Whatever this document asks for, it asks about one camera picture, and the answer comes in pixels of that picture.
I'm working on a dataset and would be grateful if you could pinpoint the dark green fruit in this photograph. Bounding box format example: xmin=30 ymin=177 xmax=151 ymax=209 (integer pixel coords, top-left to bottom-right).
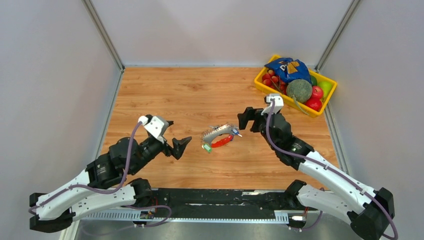
xmin=310 ymin=75 xmax=318 ymax=86

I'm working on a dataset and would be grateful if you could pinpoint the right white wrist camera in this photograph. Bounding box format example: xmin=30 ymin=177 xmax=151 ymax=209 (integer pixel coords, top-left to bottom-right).
xmin=261 ymin=93 xmax=284 ymax=116

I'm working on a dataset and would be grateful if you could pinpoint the red apple upper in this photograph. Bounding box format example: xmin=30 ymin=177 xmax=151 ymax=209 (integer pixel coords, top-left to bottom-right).
xmin=310 ymin=85 xmax=324 ymax=100

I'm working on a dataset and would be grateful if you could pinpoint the red cherry tomatoes bunch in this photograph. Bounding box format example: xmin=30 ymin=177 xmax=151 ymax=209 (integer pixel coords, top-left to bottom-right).
xmin=261 ymin=69 xmax=287 ymax=95

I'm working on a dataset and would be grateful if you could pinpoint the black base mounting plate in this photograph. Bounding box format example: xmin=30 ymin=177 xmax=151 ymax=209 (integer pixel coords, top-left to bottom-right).
xmin=134 ymin=188 xmax=306 ymax=220

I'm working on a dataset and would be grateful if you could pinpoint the blue headed key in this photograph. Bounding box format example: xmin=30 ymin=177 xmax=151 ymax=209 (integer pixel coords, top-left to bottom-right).
xmin=231 ymin=128 xmax=242 ymax=137

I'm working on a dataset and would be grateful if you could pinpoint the blue chips bag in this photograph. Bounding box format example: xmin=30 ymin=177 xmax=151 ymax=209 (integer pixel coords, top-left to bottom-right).
xmin=268 ymin=57 xmax=311 ymax=84

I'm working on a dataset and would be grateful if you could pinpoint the light green apple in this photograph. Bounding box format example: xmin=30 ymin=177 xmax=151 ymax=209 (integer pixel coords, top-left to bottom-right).
xmin=317 ymin=81 xmax=333 ymax=99

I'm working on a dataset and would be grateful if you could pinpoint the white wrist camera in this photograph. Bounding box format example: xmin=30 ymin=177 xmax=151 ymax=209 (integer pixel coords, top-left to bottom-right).
xmin=138 ymin=115 xmax=166 ymax=139
xmin=261 ymin=93 xmax=284 ymax=116

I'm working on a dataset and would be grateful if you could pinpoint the white slotted cable duct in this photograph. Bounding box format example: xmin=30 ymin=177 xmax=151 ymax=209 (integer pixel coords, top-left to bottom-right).
xmin=83 ymin=209 xmax=290 ymax=224

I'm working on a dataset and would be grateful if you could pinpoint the red apple lower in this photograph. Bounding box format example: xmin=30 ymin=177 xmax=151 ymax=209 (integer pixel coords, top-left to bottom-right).
xmin=304 ymin=98 xmax=323 ymax=112

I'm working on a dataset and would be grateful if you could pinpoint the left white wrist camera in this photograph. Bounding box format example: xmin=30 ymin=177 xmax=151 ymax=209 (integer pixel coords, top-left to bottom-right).
xmin=138 ymin=115 xmax=166 ymax=139

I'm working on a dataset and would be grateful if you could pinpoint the aluminium frame rail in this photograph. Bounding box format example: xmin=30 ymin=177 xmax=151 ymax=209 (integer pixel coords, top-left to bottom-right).
xmin=59 ymin=187 xmax=382 ymax=240

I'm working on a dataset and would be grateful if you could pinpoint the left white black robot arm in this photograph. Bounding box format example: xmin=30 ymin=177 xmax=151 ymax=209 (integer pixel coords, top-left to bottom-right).
xmin=29 ymin=115 xmax=192 ymax=233

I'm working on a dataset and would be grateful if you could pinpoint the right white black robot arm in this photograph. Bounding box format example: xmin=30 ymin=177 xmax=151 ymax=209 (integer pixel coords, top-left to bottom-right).
xmin=237 ymin=107 xmax=399 ymax=240

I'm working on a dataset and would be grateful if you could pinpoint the green round melon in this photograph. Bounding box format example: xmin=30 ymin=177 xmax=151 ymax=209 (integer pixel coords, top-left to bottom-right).
xmin=286 ymin=79 xmax=313 ymax=104

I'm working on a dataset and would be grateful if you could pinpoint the red apple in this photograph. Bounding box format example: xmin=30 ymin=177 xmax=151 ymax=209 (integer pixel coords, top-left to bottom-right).
xmin=310 ymin=85 xmax=324 ymax=100
xmin=304 ymin=98 xmax=323 ymax=112

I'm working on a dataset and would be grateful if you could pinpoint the yellow plastic bin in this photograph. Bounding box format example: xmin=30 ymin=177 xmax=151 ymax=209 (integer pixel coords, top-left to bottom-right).
xmin=254 ymin=55 xmax=337 ymax=118

